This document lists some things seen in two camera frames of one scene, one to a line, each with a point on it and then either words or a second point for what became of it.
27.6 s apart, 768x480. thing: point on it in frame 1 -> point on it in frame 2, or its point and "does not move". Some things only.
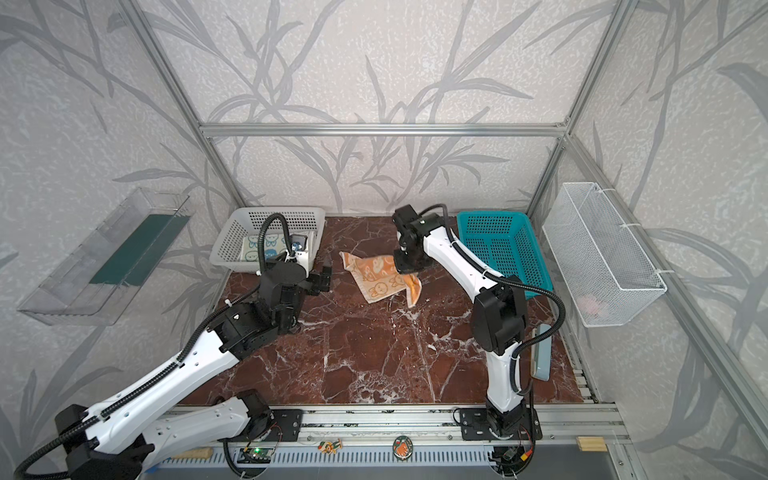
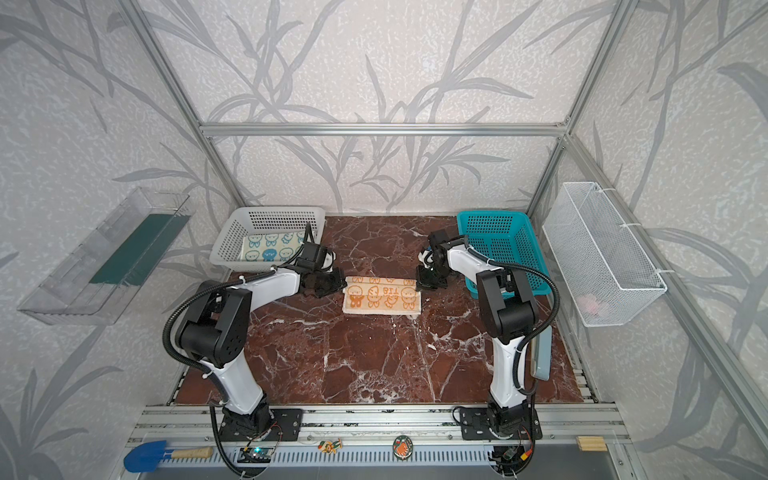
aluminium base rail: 420,435 does not move
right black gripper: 407,261 -> 429,279
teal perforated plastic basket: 506,242 does not move
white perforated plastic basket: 245,221 does not move
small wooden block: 591,443 does not move
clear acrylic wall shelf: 100,278 does not move
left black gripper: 321,279 -> 330,284
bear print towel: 276,244 does not move
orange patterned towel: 377,277 -> 381,295
